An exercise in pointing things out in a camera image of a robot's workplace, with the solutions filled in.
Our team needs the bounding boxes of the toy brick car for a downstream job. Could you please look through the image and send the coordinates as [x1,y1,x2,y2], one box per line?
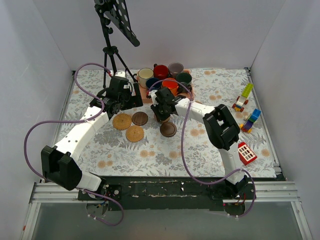
[232,83,254,112]

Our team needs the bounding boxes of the red mug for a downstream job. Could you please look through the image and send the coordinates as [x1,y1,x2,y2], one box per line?
[153,63,170,80]

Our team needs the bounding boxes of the dark wooden coaster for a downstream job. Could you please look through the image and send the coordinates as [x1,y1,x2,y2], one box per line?
[131,111,148,126]
[160,122,177,137]

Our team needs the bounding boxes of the dark blue mug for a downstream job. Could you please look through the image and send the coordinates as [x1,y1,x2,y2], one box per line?
[145,77,162,91]

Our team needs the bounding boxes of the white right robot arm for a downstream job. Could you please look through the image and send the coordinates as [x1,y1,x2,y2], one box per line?
[147,87,248,199]

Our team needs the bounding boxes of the floral table mat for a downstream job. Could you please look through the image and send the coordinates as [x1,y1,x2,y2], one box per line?
[64,68,276,178]

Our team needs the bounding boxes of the pink serving tray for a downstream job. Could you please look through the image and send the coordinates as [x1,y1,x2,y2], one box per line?
[133,69,195,104]

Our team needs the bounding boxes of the grey lilac mug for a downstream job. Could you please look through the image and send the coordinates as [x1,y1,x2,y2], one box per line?
[168,62,184,79]

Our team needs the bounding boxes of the blue green toy bricks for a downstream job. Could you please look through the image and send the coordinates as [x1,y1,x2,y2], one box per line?
[239,108,261,133]

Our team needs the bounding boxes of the black music stand tripod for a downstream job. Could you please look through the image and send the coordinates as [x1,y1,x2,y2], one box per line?
[94,0,140,79]

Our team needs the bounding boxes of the red toy brick window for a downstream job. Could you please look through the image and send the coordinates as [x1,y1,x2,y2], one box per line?
[238,142,258,166]

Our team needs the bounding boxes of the dark green mug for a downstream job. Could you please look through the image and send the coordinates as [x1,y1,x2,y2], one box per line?
[176,72,192,94]

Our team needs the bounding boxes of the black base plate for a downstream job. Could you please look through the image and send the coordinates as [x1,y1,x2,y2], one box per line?
[44,174,286,212]

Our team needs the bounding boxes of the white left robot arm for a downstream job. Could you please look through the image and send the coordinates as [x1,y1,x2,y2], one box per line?
[41,71,143,200]

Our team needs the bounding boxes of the cream enamel mug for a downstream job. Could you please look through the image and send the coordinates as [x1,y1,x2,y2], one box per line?
[133,68,154,88]

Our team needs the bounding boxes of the woven cork coaster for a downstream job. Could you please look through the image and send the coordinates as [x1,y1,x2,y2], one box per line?
[112,113,132,131]
[125,125,144,143]

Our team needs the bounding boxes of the orange mug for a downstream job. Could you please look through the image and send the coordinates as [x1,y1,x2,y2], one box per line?
[161,77,180,96]

